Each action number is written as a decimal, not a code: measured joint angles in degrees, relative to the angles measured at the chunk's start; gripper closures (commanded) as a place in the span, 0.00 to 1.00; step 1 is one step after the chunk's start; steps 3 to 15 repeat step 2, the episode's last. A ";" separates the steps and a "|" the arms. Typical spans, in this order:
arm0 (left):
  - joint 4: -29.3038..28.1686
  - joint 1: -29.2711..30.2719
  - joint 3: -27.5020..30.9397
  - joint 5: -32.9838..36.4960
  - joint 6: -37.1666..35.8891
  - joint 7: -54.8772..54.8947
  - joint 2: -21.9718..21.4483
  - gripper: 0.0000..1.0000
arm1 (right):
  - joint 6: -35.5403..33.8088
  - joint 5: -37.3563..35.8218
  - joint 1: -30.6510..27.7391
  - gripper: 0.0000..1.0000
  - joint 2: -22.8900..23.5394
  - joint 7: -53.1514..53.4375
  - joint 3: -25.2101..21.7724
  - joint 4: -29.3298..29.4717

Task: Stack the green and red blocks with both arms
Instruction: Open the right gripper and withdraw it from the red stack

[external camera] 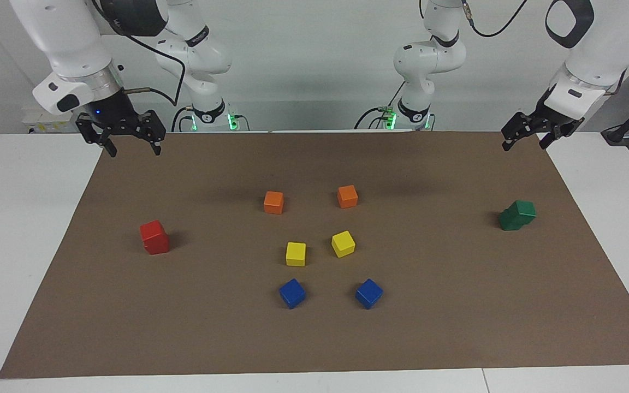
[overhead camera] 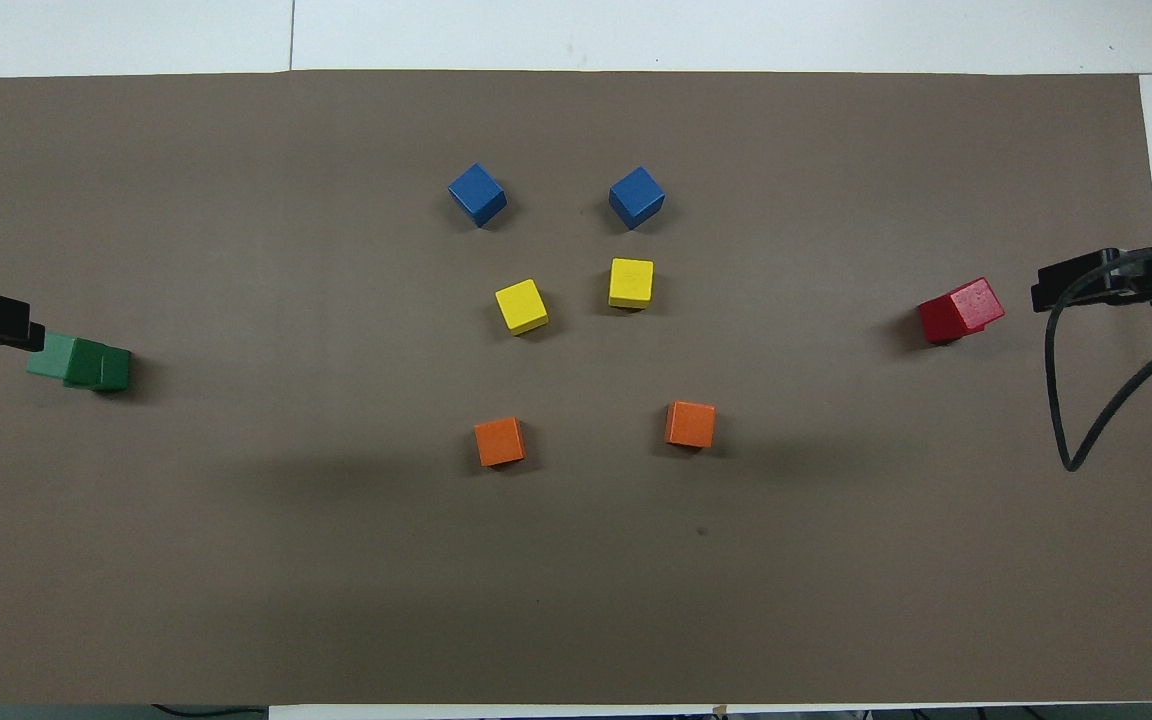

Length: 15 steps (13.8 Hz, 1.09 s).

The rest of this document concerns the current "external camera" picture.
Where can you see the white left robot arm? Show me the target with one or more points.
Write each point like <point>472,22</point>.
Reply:
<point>598,49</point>

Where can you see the blue wooden cube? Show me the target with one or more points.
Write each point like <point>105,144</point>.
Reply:
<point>292,293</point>
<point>369,293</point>

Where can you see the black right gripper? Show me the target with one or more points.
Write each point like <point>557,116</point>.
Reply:
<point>113,114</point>

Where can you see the brown table mat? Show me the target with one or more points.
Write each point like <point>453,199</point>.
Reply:
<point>183,305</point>

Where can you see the green wooden cube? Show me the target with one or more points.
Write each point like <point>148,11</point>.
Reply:
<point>508,221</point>
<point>524,210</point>

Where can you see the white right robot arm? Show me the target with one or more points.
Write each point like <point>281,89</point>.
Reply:
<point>69,43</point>

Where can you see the orange wooden cube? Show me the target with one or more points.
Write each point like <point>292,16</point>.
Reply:
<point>273,202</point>
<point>347,196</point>

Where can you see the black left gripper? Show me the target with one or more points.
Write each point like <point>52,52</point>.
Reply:
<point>549,120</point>

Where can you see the yellow wooden cube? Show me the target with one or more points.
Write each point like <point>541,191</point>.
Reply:
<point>295,254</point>
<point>343,243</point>

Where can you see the white box with yellow label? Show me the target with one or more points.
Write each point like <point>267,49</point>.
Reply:
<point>47,123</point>

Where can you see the red wooden cube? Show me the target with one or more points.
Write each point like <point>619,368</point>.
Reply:
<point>157,247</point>
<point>152,229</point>

